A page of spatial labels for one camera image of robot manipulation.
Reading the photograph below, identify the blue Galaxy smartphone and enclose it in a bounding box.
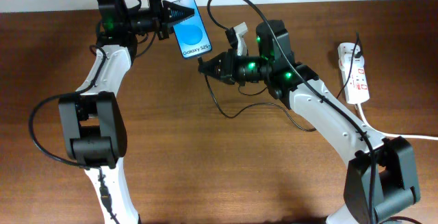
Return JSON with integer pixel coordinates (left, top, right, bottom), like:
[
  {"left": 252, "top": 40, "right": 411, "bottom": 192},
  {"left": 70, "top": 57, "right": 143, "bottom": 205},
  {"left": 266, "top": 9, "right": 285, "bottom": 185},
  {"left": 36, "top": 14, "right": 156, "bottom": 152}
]
[{"left": 173, "top": 0, "right": 212, "bottom": 60}]

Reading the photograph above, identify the black USB charging cable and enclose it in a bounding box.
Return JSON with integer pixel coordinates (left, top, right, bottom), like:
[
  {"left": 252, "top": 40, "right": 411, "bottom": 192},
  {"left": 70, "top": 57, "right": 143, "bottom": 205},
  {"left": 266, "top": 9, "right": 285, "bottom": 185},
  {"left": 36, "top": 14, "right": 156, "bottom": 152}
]
[{"left": 196, "top": 32, "right": 363, "bottom": 132}]

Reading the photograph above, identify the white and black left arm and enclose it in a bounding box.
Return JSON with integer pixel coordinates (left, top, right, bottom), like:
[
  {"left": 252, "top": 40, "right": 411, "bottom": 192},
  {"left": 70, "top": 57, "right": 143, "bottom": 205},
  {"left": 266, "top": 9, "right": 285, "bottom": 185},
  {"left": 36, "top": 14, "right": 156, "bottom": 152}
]
[{"left": 58, "top": 0, "right": 194, "bottom": 223}]

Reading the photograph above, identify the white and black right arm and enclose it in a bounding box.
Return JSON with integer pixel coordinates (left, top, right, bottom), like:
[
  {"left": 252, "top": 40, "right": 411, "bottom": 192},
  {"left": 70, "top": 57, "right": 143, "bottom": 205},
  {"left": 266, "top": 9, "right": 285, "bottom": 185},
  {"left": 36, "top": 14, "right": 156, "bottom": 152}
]
[{"left": 198, "top": 20, "right": 421, "bottom": 223}]

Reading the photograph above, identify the white power strip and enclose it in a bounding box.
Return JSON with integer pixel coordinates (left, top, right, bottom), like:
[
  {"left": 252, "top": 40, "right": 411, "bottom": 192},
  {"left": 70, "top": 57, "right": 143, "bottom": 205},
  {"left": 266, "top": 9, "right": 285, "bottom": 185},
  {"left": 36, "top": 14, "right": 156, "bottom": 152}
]
[{"left": 337, "top": 42, "right": 370, "bottom": 105}]

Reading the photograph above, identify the white power strip cord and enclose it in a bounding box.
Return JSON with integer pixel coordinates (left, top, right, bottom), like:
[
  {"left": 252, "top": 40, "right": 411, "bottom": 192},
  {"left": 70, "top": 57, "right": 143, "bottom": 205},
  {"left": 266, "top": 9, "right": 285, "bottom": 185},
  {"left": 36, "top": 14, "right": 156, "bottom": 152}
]
[{"left": 355, "top": 103, "right": 438, "bottom": 141}]

